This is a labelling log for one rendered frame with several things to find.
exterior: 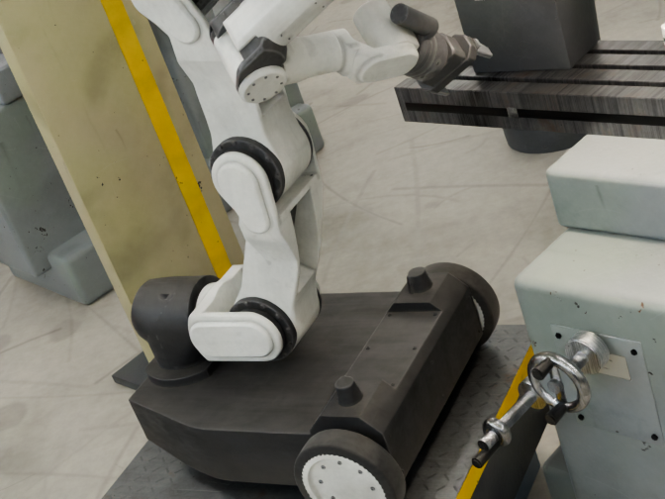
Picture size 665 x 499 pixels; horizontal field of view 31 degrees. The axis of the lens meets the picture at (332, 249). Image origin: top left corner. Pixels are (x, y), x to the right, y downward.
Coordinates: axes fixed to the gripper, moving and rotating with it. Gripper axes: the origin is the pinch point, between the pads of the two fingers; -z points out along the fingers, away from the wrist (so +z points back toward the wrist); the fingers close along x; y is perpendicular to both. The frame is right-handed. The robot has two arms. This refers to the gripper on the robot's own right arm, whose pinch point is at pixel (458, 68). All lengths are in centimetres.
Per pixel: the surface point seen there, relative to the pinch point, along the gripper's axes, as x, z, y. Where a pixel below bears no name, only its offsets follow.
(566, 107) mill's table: 7.9, -16.9, -11.5
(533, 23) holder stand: 11.2, -18.1, 6.8
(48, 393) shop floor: -195, -72, 51
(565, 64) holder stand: 10.5, -23.3, -1.6
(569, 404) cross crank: -14, 0, -61
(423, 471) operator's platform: -50, -10, -54
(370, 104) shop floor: -118, -228, 144
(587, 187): 5.2, -9.6, -29.2
